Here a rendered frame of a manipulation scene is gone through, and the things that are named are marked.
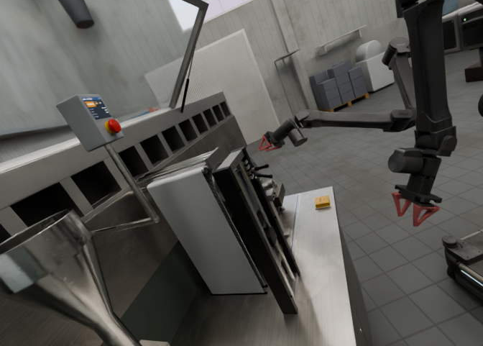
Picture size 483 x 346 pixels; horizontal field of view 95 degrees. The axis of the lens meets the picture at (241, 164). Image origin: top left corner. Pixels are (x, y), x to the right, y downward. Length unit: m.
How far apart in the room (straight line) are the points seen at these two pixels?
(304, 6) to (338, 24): 1.16
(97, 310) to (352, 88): 7.04
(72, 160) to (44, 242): 0.42
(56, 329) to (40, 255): 0.37
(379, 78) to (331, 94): 1.52
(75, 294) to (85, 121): 0.30
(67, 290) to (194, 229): 0.45
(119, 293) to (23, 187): 0.41
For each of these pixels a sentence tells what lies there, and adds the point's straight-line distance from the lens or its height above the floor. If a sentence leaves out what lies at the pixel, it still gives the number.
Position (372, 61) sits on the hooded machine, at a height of 0.85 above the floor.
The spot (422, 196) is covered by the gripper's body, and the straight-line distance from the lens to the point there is 0.81.
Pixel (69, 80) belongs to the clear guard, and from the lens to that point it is 0.78.
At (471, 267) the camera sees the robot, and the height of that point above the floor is 0.24.
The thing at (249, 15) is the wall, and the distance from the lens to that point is 7.49.
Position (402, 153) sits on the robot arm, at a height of 1.27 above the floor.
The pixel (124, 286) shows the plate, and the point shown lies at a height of 1.20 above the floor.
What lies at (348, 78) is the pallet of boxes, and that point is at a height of 0.71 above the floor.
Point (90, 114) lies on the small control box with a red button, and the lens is 0.52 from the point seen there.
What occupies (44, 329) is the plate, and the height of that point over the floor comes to 1.29.
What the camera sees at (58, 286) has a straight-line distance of 0.49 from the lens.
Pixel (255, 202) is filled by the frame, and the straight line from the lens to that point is 0.71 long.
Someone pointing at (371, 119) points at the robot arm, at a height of 1.28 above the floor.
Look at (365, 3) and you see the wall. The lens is 8.71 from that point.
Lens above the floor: 1.59
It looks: 17 degrees down
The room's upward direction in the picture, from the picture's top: 25 degrees counter-clockwise
